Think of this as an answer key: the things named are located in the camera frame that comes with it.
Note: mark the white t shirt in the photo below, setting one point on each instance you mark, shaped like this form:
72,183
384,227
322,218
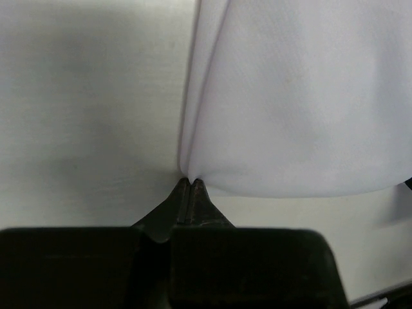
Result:
290,99

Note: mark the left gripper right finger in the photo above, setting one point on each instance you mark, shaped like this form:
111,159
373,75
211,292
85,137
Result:
199,210

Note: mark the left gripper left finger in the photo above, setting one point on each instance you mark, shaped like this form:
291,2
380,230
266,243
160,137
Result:
157,224

